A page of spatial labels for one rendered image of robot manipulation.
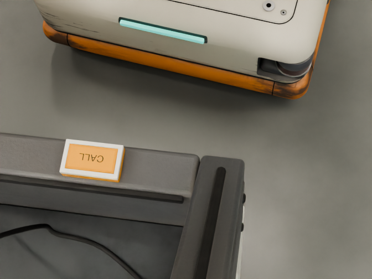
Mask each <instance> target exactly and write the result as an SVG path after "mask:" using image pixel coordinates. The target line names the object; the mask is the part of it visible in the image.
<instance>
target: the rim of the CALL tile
mask: <svg viewBox="0 0 372 279"><path fill-rule="evenodd" d="M70 143H71V144H80V145H86V146H95V147H105V148H114V149H118V153H117V159H116V165H115V171H114V174H109V173H100V172H91V171H85V170H76V169H66V168H65V164H66V159H67V155H68V150H69V145H70ZM123 150H124V146H123V145H117V144H108V143H98V142H89V141H79V140H74V139H66V142H65V147H64V153H63V158H62V161H61V166H60V173H61V174H70V175H79V176H84V177H94V178H103V179H112V180H118V178H119V173H120V168H121V162H122V156H123Z"/></svg>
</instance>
